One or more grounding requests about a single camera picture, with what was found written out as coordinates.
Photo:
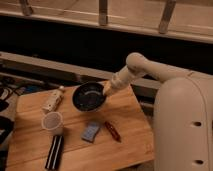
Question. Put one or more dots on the red pocket knife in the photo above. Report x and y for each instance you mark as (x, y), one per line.
(115, 135)

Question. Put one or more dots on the white bottle with cap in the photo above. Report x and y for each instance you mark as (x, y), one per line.
(53, 100)

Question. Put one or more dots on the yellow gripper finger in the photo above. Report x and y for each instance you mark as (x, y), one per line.
(107, 90)

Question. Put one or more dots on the blue sponge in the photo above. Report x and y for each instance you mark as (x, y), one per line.
(91, 131)

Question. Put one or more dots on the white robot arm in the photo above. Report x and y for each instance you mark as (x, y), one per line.
(183, 113)

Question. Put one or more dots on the metal railing post left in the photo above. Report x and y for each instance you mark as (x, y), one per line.
(26, 8)

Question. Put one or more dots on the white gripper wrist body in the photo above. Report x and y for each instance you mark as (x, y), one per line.
(120, 80)

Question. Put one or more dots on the black ceramic bowl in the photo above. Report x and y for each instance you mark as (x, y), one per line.
(89, 96)

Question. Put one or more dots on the translucent plastic cup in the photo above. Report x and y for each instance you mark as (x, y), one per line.
(53, 122)

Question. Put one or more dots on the metal railing post middle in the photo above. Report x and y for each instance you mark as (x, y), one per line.
(103, 12)

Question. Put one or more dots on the metal railing post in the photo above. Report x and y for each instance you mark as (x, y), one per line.
(166, 16)
(103, 12)
(26, 8)

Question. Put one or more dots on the metal railing post right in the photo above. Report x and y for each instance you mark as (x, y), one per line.
(166, 16)

